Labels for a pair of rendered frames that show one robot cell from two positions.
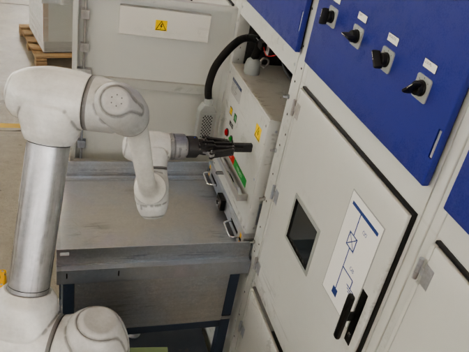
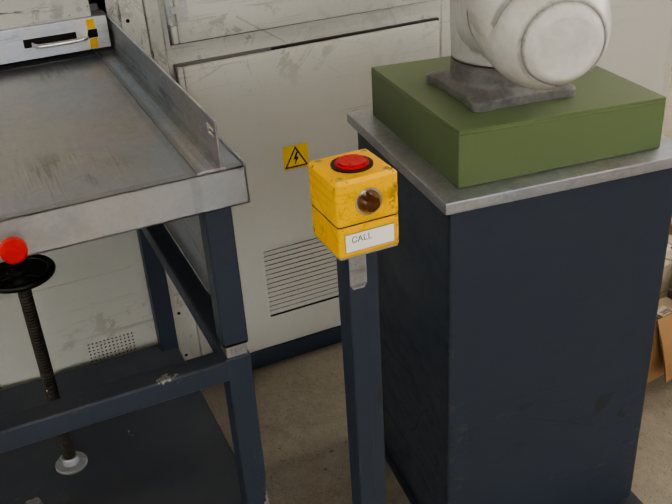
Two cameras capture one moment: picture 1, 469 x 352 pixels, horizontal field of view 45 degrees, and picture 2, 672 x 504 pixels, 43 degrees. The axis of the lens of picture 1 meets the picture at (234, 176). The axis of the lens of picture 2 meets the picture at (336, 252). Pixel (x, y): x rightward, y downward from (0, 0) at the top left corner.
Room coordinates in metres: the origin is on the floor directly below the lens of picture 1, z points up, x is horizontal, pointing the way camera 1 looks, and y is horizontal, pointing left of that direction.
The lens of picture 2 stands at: (1.29, 1.58, 1.29)
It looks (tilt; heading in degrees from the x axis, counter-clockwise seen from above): 29 degrees down; 268
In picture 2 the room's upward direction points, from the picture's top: 4 degrees counter-clockwise
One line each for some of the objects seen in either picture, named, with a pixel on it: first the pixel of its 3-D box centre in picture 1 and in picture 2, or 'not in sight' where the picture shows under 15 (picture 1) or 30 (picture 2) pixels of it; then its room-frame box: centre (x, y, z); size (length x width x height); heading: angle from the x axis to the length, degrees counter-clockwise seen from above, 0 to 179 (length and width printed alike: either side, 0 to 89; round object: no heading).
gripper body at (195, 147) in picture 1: (199, 147); not in sight; (1.70, 0.14, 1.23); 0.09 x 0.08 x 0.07; 111
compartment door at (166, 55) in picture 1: (151, 86); not in sight; (2.17, 0.41, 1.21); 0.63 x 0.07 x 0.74; 105
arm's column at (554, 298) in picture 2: not in sight; (498, 318); (0.95, 0.22, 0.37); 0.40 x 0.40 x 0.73; 15
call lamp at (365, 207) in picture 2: not in sight; (371, 203); (1.22, 0.71, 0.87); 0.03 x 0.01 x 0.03; 21
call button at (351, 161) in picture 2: not in sight; (351, 166); (1.24, 0.66, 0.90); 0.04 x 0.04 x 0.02
